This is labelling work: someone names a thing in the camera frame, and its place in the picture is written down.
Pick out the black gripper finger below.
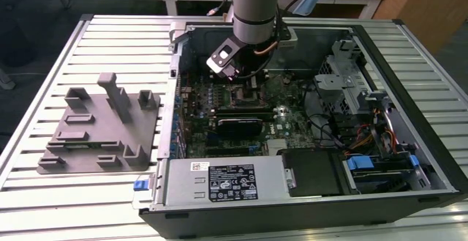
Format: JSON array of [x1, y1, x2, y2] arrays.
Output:
[[251, 72, 263, 98]]

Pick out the thin metal locking lever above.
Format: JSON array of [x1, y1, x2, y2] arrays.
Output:
[[267, 83, 297, 102]]

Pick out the CPU socket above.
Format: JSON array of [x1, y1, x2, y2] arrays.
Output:
[[227, 84, 266, 109]]

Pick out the RAM slot black latches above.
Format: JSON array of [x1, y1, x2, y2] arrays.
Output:
[[211, 77, 271, 84]]

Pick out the green motherboard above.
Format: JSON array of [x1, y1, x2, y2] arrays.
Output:
[[175, 70, 319, 159]]

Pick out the black graphics card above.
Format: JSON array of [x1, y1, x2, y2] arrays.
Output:
[[217, 118, 265, 140]]

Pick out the perforated metal drive cage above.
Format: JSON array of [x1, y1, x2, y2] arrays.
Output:
[[314, 39, 371, 121]]

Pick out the silver chipset heatsink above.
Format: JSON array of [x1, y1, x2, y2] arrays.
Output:
[[269, 139, 290, 156]]

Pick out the black expansion slot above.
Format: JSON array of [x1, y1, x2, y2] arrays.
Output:
[[207, 147, 250, 156]]

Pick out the black plastic shroud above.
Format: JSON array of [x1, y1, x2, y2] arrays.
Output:
[[277, 147, 349, 198]]

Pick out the black rating label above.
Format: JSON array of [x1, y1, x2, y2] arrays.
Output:
[[207, 164, 257, 201]]

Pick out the hard disk in blue carrier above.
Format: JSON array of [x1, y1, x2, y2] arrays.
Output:
[[346, 154, 421, 175]]

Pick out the silver power supply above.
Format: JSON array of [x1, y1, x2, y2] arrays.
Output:
[[161, 156, 297, 208]]

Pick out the grey parts rack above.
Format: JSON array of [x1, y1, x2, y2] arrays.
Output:
[[37, 72, 165, 175]]

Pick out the blue case latch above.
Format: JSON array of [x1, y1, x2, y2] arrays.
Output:
[[134, 179, 153, 192]]

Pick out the green RAM stick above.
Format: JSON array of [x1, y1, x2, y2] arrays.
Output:
[[62, 141, 121, 148]]

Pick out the black PC case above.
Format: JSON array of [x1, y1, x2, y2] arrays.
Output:
[[131, 19, 463, 239]]

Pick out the wooden cabinet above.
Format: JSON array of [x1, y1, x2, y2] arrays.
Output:
[[373, 0, 468, 55]]

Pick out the pale chair base leg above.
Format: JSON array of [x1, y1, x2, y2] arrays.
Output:
[[0, 68, 17, 90]]

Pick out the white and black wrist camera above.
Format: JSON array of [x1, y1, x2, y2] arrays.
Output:
[[206, 36, 246, 79]]

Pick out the yellow wire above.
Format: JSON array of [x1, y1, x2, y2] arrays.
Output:
[[350, 135, 382, 150]]

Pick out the orange wire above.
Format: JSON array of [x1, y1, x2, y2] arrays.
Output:
[[383, 130, 399, 154]]

